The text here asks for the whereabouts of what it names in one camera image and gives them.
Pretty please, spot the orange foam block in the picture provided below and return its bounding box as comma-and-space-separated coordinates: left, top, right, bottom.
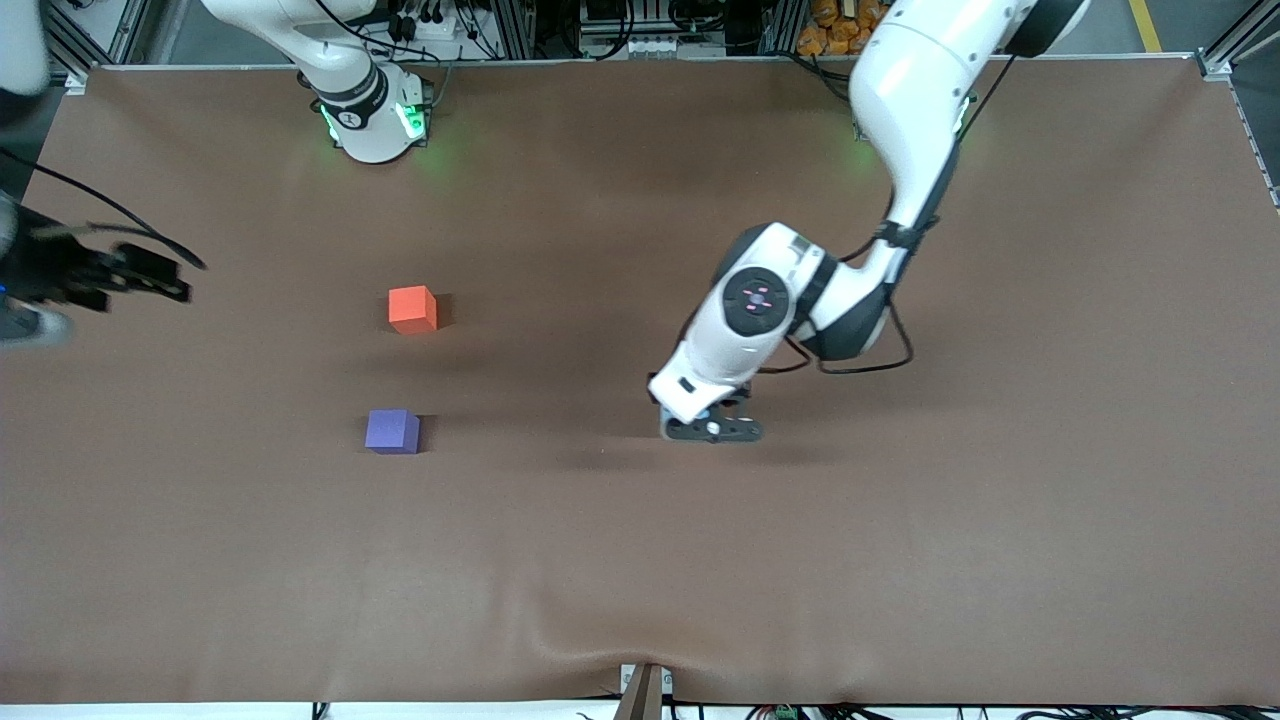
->
388, 285, 439, 336

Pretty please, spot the purple foam block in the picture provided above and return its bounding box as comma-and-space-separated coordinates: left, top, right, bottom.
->
365, 409, 421, 456

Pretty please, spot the white connector block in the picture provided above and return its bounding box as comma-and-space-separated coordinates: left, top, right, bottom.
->
598, 36, 683, 59

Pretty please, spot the brown table cover sheet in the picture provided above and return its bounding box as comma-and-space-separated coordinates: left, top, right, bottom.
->
0, 55, 1280, 706

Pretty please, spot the white power strip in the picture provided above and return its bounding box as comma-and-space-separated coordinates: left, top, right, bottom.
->
385, 8, 463, 43

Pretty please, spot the pile of orange packets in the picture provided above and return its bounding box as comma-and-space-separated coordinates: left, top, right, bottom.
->
797, 0, 886, 58

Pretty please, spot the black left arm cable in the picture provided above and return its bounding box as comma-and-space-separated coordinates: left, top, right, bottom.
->
790, 55, 1011, 376

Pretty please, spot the aluminium frame profile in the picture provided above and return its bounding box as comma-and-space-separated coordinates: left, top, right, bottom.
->
40, 0, 96, 96
495, 0, 536, 59
1195, 0, 1280, 81
760, 0, 801, 56

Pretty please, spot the brown wooden post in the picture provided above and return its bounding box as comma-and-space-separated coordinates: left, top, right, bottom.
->
613, 662, 666, 720

